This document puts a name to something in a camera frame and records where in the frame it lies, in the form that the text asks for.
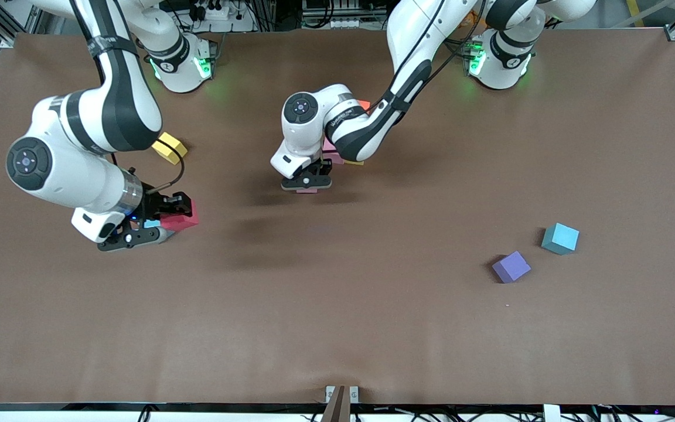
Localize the white power strip with plugs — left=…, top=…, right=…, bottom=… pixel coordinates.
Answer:
left=188, top=0, right=256, bottom=33

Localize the red foam cube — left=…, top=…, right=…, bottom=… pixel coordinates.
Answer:
left=161, top=199, right=200, bottom=233

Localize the purple foam cube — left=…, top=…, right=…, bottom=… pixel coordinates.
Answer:
left=492, top=250, right=531, bottom=284

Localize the brown paper table cover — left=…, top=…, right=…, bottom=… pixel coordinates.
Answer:
left=0, top=30, right=675, bottom=406

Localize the brown wooden stick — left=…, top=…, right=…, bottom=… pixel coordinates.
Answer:
left=321, top=385, right=351, bottom=422

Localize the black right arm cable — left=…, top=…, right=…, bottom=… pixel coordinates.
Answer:
left=138, top=139, right=186, bottom=195

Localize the small metal bracket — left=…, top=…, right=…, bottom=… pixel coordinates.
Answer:
left=325, top=385, right=359, bottom=404

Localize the slim white power strip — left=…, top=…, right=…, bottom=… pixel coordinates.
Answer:
left=313, top=16, right=362, bottom=30

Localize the black cable bundle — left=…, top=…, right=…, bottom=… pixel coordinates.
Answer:
left=592, top=394, right=675, bottom=422

